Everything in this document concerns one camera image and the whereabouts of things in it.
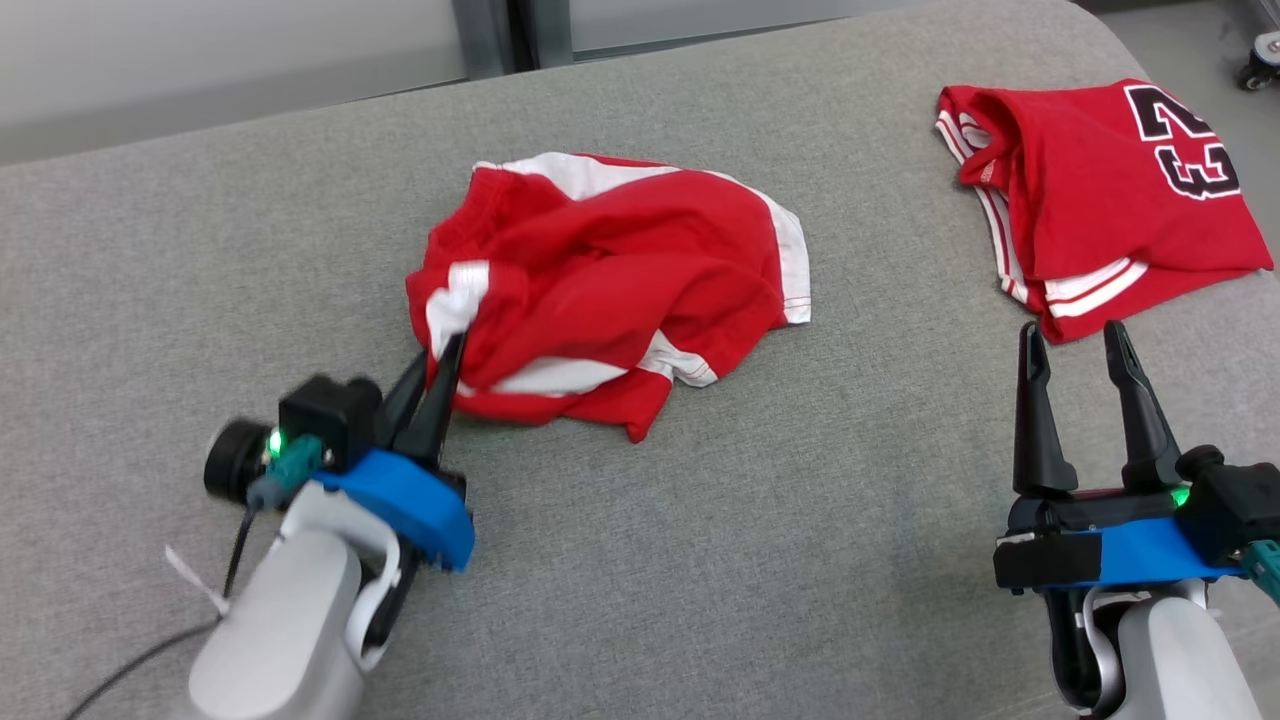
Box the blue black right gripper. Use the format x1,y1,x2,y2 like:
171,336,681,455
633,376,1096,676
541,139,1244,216
993,318,1246,593

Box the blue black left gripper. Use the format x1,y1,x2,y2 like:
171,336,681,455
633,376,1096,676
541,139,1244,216
203,331,477,574

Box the red white jersey shirt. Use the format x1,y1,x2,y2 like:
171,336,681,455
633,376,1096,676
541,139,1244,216
936,78,1276,345

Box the red white shorts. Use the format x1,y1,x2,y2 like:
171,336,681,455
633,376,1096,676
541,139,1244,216
405,152,813,444

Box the white zip tie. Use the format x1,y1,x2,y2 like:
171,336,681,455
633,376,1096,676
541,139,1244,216
164,545,233,617

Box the black caster wheel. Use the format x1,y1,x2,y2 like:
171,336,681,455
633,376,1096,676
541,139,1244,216
1237,30,1280,93

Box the right black cable teal plug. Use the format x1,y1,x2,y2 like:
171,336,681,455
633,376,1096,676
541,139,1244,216
1238,538,1280,607

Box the grey partition frame post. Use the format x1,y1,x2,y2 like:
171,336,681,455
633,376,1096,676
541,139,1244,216
452,0,573,79

